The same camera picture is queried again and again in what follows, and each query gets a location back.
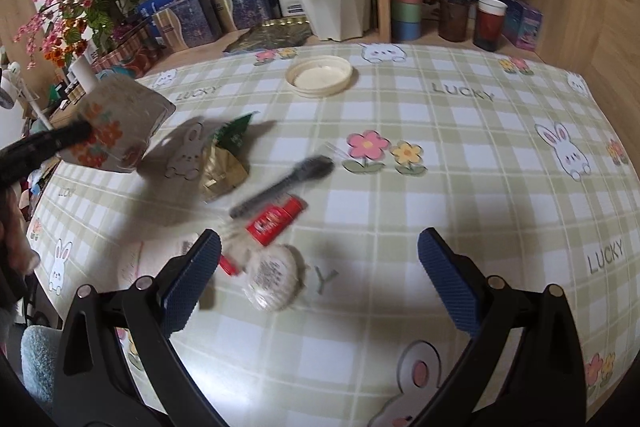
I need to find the patterned flower basket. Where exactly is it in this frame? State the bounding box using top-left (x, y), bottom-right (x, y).
top-left (91, 20), bottom-right (162, 79)

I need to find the floral paper bowl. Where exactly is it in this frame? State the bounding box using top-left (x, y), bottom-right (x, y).
top-left (60, 72), bottom-right (176, 173)

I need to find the red sauce packet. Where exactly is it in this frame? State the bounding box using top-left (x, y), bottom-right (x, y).
top-left (245, 196), bottom-right (306, 247)

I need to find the white printed paper wrapper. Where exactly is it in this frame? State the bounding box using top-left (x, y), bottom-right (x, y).
top-left (117, 233), bottom-right (198, 289)

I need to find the green gold snack wrapper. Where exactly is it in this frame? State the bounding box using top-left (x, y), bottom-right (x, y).
top-left (198, 113), bottom-right (254, 202)

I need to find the green plaid bunny tablecloth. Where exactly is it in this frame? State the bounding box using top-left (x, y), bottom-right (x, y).
top-left (28, 44), bottom-right (639, 426)

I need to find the red plastic cup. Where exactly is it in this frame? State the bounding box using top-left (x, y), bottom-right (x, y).
top-left (473, 0), bottom-right (508, 52)

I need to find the blue gold gift box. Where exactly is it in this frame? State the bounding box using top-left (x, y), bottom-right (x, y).
top-left (153, 3), bottom-right (222, 52)

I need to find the cream round plastic lid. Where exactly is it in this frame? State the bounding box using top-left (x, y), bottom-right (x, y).
top-left (285, 55), bottom-right (354, 98)

